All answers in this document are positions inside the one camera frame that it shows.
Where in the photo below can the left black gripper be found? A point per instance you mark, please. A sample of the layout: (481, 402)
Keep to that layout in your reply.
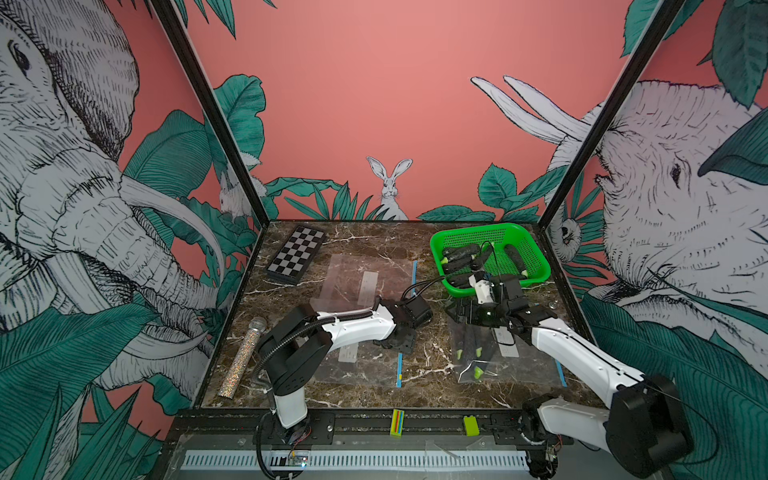
(409, 347)

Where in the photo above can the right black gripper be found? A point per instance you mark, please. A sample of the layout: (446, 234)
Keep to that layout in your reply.
(472, 310)

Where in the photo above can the clear zip bag blue zipper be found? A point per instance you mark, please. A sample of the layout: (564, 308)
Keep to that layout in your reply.
(516, 362)

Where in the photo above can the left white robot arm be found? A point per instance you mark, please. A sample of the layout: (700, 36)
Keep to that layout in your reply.
(291, 352)

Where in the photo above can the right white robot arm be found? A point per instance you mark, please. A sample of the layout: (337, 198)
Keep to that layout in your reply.
(641, 423)

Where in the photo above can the eggplant in basket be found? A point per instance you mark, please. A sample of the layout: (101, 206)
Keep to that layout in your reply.
(456, 253)
(472, 262)
(512, 252)

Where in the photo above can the green plastic basket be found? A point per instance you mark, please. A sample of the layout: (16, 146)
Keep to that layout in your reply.
(496, 235)

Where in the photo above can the striped colour block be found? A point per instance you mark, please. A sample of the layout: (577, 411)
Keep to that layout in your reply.
(397, 423)

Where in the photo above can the green small block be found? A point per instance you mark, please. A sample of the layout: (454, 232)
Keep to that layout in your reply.
(471, 426)

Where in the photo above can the black white checkerboard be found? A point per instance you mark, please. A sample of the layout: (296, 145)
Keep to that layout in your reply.
(290, 263)

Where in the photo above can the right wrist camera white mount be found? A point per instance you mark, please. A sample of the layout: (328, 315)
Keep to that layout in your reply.
(483, 288)

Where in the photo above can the white perforated rail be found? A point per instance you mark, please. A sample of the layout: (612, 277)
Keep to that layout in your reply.
(356, 460)

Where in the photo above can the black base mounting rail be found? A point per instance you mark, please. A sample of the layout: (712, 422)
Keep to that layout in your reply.
(330, 423)

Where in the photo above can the right black frame post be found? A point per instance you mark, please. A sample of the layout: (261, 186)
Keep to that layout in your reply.
(652, 36)

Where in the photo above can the black frame post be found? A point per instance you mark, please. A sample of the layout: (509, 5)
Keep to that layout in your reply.
(170, 20)
(652, 36)

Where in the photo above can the left black frame post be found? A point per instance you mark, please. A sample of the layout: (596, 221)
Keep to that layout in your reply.
(170, 20)

